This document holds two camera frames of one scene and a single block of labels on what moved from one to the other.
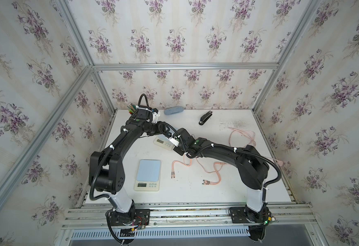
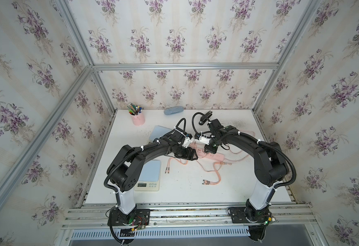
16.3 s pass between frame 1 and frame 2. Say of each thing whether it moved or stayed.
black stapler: stayed
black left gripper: moved
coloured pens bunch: stayed
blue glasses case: stayed
